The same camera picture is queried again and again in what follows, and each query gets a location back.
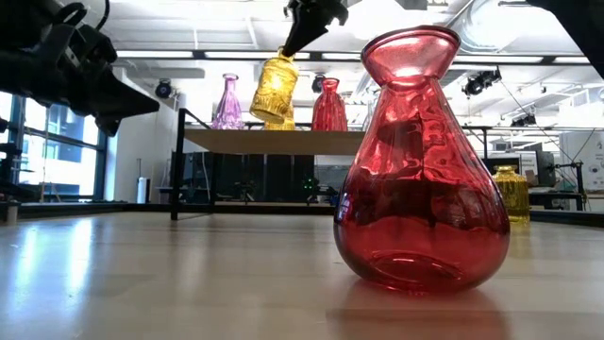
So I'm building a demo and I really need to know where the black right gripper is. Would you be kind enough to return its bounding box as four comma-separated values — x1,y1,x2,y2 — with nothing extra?
281,0,349,58

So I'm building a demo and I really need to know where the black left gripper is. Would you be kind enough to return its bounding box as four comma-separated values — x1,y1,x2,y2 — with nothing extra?
0,18,160,137

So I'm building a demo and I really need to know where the large yellow embossed glass vase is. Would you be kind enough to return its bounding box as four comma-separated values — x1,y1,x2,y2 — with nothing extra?
248,46,300,126

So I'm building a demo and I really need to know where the red ribbed flared glass vase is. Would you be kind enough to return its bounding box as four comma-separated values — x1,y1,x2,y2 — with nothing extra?
311,77,349,132

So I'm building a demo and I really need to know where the yellow ribbed glass vase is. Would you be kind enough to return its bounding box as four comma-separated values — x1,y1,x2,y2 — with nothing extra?
262,106,297,131

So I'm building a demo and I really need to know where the purple tall glass vase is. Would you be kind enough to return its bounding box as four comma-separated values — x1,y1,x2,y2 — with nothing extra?
210,72,246,130

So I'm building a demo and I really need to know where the long ceiling light bar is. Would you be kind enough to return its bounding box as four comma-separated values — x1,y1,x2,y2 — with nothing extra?
115,45,604,66

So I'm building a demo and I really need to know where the black ceiling spotlight cluster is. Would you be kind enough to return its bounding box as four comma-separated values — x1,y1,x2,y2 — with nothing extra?
461,68,503,98

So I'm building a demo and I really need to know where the red teardrop glass vase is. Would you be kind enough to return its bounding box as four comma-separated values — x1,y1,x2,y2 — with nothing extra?
333,24,512,294

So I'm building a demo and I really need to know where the small yellow glass vase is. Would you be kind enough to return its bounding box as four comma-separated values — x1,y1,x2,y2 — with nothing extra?
491,164,531,225

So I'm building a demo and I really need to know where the large window black frame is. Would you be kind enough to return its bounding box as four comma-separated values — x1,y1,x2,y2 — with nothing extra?
0,92,113,212

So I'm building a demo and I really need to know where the black metal table frame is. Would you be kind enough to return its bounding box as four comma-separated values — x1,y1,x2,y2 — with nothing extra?
0,200,604,229

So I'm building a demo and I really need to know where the white machine enclosure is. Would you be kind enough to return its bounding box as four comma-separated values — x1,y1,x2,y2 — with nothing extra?
559,130,604,193

